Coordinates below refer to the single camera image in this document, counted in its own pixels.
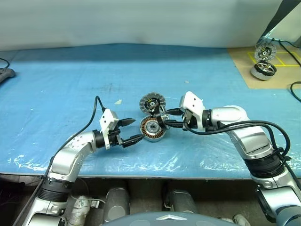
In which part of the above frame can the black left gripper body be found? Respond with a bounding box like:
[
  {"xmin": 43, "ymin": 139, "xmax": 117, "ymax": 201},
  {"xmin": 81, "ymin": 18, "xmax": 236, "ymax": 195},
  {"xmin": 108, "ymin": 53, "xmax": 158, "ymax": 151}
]
[{"xmin": 108, "ymin": 127, "xmax": 124, "ymax": 148}]

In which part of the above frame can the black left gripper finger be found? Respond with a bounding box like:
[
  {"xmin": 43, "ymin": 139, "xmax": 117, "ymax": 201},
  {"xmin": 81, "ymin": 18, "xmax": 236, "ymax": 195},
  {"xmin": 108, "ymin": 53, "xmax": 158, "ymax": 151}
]
[
  {"xmin": 122, "ymin": 135, "xmax": 145, "ymax": 148},
  {"xmin": 117, "ymin": 118, "xmax": 136, "ymax": 128}
]

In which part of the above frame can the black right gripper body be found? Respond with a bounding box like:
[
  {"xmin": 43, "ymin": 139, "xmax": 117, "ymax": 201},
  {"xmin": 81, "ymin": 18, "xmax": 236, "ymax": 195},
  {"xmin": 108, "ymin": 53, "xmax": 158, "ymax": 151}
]
[{"xmin": 182, "ymin": 110, "xmax": 199, "ymax": 130}]

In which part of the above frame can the motor housing with copper windings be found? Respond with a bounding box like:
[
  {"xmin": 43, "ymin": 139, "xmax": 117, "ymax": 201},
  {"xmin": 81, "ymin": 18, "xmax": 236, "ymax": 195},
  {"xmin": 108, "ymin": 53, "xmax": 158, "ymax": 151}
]
[{"xmin": 139, "ymin": 117, "xmax": 168, "ymax": 143}]

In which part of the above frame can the round hinged motor lid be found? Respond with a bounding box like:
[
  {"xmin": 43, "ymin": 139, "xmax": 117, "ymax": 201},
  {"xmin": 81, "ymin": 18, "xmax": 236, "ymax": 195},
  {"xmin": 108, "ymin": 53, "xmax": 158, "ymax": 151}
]
[{"xmin": 139, "ymin": 92, "xmax": 166, "ymax": 114}]

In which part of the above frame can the spare motor housing with rotor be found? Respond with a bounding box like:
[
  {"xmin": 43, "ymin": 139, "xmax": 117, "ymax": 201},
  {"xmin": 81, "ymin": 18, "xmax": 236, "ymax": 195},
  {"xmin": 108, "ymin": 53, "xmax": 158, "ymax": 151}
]
[{"xmin": 251, "ymin": 60, "xmax": 276, "ymax": 81}]

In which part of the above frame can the spare round motor lid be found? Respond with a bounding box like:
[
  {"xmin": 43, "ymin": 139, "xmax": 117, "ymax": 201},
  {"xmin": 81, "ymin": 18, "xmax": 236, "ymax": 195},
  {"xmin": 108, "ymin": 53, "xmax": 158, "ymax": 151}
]
[{"xmin": 254, "ymin": 43, "xmax": 277, "ymax": 62}]

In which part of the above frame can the blue plastic table mat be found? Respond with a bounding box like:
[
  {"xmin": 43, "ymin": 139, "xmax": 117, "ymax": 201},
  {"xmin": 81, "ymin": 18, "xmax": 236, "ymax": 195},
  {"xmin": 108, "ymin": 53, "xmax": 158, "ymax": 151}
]
[{"xmin": 0, "ymin": 44, "xmax": 301, "ymax": 181}]

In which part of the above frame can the dark rounded grey shape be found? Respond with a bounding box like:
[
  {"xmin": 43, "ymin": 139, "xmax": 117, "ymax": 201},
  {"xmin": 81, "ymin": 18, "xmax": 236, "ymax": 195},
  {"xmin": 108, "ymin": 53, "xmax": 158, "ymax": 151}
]
[
  {"xmin": 104, "ymin": 187, "xmax": 130, "ymax": 223},
  {"xmin": 166, "ymin": 189, "xmax": 197, "ymax": 214}
]

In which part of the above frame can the small white connector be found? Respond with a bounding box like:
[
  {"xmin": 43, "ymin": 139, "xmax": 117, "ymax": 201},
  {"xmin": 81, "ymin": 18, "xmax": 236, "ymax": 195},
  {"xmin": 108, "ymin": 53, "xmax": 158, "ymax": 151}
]
[{"xmin": 90, "ymin": 199, "xmax": 106, "ymax": 208}]

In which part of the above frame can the brown cardboard sheet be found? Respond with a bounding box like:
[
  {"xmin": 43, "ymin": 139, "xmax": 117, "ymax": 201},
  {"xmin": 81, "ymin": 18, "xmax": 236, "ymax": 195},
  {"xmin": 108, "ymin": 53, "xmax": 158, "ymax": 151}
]
[{"xmin": 227, "ymin": 47, "xmax": 301, "ymax": 89}]

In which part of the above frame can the white wrapped bundle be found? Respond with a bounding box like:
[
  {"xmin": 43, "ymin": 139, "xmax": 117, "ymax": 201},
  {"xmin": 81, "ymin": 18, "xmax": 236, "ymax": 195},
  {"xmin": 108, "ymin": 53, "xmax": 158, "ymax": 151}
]
[{"xmin": 68, "ymin": 194, "xmax": 91, "ymax": 226}]

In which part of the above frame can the grey robot torso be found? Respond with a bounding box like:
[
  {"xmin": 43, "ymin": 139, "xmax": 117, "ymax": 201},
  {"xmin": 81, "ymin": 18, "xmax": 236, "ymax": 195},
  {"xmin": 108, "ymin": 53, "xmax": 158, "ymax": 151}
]
[{"xmin": 101, "ymin": 211, "xmax": 233, "ymax": 226}]

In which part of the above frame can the black handheld device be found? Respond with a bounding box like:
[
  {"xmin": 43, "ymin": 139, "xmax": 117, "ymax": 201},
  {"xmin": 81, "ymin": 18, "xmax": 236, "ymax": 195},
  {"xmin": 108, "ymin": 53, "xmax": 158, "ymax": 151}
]
[{"xmin": 0, "ymin": 68, "xmax": 16, "ymax": 83}]

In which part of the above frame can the dark leaning panel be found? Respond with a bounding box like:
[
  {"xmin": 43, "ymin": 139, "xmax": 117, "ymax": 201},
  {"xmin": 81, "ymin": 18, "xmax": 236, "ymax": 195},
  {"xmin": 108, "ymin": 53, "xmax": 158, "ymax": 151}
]
[{"xmin": 261, "ymin": 0, "xmax": 301, "ymax": 42}]

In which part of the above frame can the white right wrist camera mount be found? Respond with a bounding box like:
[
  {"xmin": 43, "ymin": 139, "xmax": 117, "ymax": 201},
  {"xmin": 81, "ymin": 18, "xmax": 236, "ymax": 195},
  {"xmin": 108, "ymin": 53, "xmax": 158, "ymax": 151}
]
[{"xmin": 179, "ymin": 91, "xmax": 205, "ymax": 131}]

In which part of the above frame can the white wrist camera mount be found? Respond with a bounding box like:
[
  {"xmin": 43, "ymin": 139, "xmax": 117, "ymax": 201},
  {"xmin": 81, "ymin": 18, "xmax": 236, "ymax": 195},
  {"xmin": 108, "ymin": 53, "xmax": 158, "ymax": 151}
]
[
  {"xmin": 179, "ymin": 91, "xmax": 205, "ymax": 131},
  {"xmin": 99, "ymin": 108, "xmax": 118, "ymax": 150}
]

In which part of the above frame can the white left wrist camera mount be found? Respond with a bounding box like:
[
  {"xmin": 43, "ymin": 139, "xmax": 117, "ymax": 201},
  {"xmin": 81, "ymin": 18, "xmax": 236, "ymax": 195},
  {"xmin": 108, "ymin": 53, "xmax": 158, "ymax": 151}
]
[{"xmin": 99, "ymin": 108, "xmax": 118, "ymax": 150}]

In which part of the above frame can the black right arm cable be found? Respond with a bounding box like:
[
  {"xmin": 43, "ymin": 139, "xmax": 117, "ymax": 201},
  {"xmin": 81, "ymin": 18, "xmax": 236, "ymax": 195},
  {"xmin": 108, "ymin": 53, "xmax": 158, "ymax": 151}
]
[{"xmin": 183, "ymin": 120, "xmax": 301, "ymax": 186}]

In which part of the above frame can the thin black cable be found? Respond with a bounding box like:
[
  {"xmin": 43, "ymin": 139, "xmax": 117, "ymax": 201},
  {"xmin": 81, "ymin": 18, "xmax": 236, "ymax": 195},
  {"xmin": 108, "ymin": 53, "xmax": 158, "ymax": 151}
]
[
  {"xmin": 271, "ymin": 37, "xmax": 301, "ymax": 66},
  {"xmin": 290, "ymin": 81, "xmax": 301, "ymax": 103}
]

